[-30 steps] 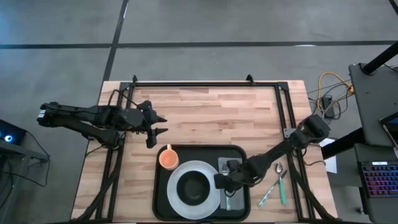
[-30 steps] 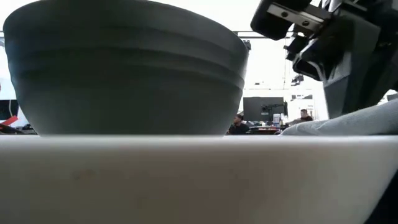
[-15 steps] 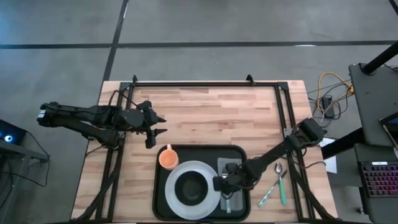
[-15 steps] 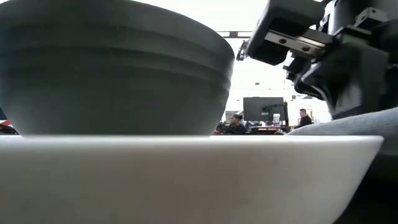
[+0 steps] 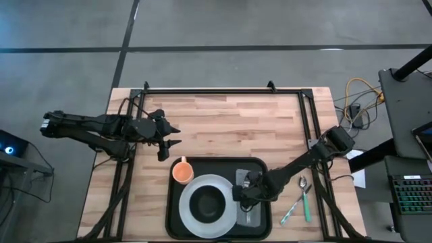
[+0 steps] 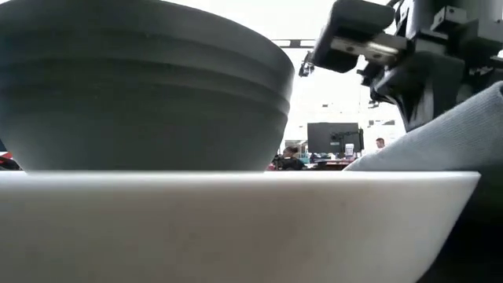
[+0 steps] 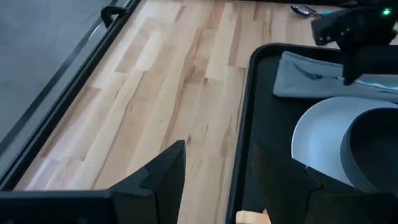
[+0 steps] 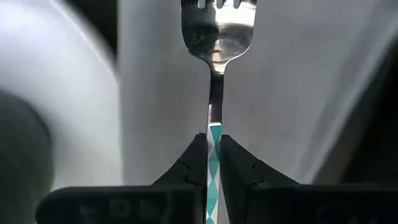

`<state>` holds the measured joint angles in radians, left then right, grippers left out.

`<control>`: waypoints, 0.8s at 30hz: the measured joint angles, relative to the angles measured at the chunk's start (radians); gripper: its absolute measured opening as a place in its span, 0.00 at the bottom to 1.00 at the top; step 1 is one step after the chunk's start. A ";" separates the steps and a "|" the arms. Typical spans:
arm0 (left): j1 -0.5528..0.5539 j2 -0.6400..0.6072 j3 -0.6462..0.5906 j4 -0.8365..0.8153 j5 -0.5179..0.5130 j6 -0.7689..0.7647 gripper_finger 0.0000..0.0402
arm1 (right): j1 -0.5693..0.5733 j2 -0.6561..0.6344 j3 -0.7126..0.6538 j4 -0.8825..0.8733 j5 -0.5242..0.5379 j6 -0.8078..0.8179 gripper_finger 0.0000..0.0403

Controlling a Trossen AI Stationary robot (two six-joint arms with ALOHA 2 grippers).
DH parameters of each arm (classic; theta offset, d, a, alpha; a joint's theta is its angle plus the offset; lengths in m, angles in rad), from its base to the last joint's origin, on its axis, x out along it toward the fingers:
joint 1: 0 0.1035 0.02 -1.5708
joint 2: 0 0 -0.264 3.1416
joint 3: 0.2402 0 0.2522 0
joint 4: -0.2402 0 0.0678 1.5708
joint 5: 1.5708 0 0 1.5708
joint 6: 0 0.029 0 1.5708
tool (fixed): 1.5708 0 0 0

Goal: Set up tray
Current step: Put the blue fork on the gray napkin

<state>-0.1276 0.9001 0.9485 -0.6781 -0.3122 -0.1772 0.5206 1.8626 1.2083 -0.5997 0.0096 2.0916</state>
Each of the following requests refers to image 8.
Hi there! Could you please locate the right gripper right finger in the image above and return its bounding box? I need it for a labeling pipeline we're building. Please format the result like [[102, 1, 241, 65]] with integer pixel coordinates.
[[220, 134, 300, 224]]

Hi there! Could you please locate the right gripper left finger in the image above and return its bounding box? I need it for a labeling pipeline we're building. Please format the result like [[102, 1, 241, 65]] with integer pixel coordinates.
[[151, 133, 208, 224]]

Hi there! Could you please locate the fork with teal patterned handle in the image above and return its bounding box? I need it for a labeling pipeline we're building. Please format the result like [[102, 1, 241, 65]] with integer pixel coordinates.
[[180, 0, 257, 224]]

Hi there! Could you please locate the white round plate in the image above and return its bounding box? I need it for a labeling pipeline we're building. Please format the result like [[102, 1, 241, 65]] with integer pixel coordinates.
[[0, 0, 123, 191]]

